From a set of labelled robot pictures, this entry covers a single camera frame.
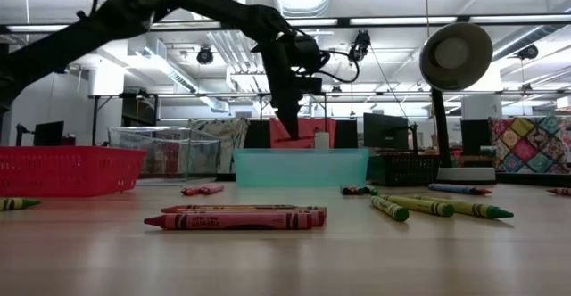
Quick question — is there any black hanging camera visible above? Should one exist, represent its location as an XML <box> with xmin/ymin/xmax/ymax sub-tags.
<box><xmin>347</xmin><ymin>29</ymin><xmax>372</xmax><ymax>64</ymax></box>

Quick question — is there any clear plastic bin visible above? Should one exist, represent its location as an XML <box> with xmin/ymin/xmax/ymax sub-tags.
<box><xmin>108</xmin><ymin>126</ymin><xmax>222</xmax><ymax>181</ymax></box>

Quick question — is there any colourful patchwork quilt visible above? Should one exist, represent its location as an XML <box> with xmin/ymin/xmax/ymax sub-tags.
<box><xmin>489</xmin><ymin>116</ymin><xmax>571</xmax><ymax>175</ymax></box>

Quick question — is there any red cloth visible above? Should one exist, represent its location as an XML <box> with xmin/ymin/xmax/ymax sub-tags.
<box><xmin>269</xmin><ymin>117</ymin><xmax>337</xmax><ymax>150</ymax></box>

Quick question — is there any black plastic basket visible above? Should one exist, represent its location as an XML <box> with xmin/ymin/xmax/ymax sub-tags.
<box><xmin>368</xmin><ymin>152</ymin><xmax>441</xmax><ymax>186</ymax></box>

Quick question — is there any black metal table frame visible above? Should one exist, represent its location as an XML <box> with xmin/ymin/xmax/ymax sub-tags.
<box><xmin>87</xmin><ymin>91</ymin><xmax>158</xmax><ymax>148</ymax></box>

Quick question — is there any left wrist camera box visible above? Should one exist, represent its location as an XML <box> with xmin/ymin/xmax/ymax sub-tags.
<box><xmin>294</xmin><ymin>76</ymin><xmax>323</xmax><ymax>95</ymax></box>

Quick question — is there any dark shelf unit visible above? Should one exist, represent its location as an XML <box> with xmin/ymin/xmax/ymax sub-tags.
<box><xmin>120</xmin><ymin>97</ymin><xmax>157</xmax><ymax>127</ymax></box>

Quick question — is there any white desk lamp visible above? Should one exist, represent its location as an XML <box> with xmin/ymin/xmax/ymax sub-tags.
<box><xmin>418</xmin><ymin>21</ymin><xmax>496</xmax><ymax>185</ymax></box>

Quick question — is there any black partition panel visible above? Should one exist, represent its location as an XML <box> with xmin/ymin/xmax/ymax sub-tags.
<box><xmin>248</xmin><ymin>119</ymin><xmax>272</xmax><ymax>150</ymax></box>
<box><xmin>334</xmin><ymin>119</ymin><xmax>359</xmax><ymax>150</ymax></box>

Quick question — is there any blue crayon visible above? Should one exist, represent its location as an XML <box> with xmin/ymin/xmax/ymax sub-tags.
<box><xmin>427</xmin><ymin>183</ymin><xmax>485</xmax><ymax>196</ymax></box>

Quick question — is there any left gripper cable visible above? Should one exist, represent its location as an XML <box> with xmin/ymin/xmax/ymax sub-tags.
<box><xmin>311</xmin><ymin>49</ymin><xmax>360</xmax><ymax>85</ymax></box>

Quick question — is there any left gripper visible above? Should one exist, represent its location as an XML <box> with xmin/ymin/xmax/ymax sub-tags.
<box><xmin>260</xmin><ymin>30</ymin><xmax>304</xmax><ymax>141</ymax></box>

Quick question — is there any red plastic basket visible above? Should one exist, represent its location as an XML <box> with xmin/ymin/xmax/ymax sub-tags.
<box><xmin>0</xmin><ymin>145</ymin><xmax>146</xmax><ymax>198</ymax></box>

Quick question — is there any black ceiling spotlight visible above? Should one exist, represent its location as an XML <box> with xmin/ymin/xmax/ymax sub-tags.
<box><xmin>517</xmin><ymin>44</ymin><xmax>540</xmax><ymax>61</ymax></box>
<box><xmin>195</xmin><ymin>45</ymin><xmax>214</xmax><ymax>66</ymax></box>

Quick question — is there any black overhead light bar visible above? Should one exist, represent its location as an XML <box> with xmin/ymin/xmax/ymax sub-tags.
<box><xmin>0</xmin><ymin>14</ymin><xmax>571</xmax><ymax>33</ymax></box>

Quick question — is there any teal plastic bin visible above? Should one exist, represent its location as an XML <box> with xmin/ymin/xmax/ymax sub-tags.
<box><xmin>232</xmin><ymin>148</ymin><xmax>370</xmax><ymax>188</ymax></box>

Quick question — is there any floral patterned cloth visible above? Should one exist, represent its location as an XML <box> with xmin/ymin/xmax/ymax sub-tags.
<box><xmin>189</xmin><ymin>117</ymin><xmax>250</xmax><ymax>175</ymax></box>

